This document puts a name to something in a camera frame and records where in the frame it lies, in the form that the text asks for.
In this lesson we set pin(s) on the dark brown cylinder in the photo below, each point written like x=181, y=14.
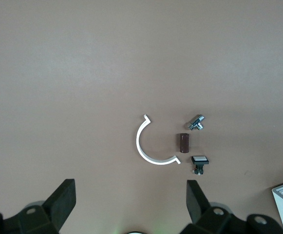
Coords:
x=182, y=143

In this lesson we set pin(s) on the white semicircular pipe clamp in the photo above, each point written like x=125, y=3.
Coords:
x=138, y=143

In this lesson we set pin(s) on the white rectangular push button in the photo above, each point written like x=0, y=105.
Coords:
x=200, y=159

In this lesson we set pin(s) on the brown table mat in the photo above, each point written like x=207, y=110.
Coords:
x=82, y=73

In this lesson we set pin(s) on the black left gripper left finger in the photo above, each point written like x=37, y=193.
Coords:
x=58, y=204

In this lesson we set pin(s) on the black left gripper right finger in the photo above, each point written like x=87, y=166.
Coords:
x=199, y=207

